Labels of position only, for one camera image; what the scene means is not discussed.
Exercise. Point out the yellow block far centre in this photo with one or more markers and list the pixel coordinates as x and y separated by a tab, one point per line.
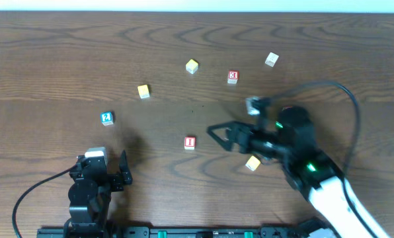
192	66

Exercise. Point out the red letter E block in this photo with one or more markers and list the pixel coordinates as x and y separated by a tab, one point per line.
232	77

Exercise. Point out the yellow block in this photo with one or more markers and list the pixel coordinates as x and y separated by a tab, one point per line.
192	66
252	163
143	91

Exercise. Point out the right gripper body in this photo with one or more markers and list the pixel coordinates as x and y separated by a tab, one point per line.
240	138

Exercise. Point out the yellow block near right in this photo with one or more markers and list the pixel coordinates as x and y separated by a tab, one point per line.
252	163

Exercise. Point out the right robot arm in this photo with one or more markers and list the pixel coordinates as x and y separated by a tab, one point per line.
308	169

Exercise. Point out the yellow block left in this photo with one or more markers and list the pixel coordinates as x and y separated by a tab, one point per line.
143	91

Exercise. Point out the white wooden block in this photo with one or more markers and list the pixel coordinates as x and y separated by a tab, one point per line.
271	59

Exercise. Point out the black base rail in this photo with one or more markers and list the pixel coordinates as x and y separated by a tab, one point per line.
313	228

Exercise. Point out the blue number 2 block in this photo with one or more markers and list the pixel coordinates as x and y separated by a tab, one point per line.
106	118

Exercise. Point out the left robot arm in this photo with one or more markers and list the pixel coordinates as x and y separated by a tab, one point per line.
91	193

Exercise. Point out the red letter I block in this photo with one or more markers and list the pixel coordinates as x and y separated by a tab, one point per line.
189	142

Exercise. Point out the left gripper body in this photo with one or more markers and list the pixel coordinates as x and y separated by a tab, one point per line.
112	180

